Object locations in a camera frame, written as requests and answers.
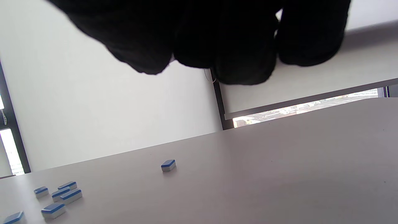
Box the person's right hand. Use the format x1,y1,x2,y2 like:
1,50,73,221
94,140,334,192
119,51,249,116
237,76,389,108
47,0,352,85

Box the blue mahjong tiles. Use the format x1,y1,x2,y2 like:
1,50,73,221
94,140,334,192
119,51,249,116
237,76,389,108
2,159,177,224

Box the wide white roller blind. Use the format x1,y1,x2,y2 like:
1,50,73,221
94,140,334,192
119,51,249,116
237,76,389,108
0,0,223,173

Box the grey roller blind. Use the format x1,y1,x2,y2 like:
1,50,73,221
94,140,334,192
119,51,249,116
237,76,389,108
219,19,398,121

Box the white blind pull cord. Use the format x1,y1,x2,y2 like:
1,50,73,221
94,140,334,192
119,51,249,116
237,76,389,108
204,68,217,84

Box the black window frame post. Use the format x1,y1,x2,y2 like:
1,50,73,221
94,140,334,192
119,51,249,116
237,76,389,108
0,61,31,174
210,68,234,130

